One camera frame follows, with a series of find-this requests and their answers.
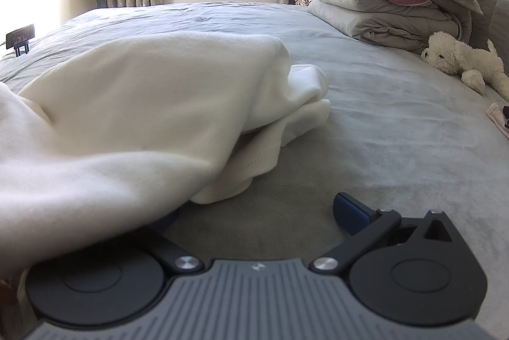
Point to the white sweatshirt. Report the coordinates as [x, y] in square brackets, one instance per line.
[139, 105]

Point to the phone on black stand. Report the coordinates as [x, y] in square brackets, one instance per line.
[22, 34]

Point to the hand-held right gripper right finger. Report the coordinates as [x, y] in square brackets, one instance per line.
[350, 212]

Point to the grey bed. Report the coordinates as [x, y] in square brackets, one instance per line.
[377, 125]

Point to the white plush dog toy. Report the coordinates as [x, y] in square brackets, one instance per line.
[457, 57]

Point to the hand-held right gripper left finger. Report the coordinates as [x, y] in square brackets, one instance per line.
[175, 253]

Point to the small pile of clothes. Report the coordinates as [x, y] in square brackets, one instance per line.
[497, 117]

